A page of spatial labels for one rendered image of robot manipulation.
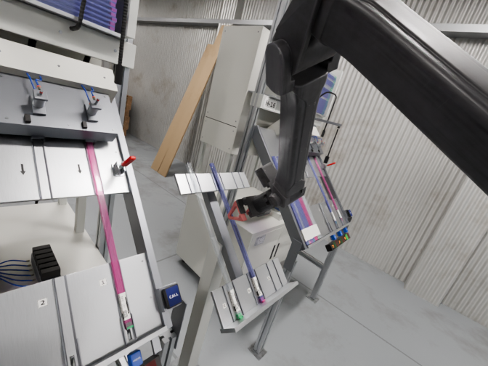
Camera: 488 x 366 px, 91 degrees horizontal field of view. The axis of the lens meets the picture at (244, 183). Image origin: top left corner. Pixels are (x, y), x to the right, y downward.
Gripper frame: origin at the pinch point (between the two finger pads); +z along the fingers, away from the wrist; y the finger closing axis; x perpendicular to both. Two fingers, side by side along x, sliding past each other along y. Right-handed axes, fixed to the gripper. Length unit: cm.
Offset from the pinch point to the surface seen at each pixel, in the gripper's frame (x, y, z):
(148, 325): 20.0, 32.4, 12.3
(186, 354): 44, 1, 54
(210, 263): 12.2, 2.0, 20.1
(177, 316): 21.8, 22.9, 14.8
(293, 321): 71, -86, 61
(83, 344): 17, 46, 13
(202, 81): -234, -184, 139
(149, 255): 3.6, 28.6, 10.7
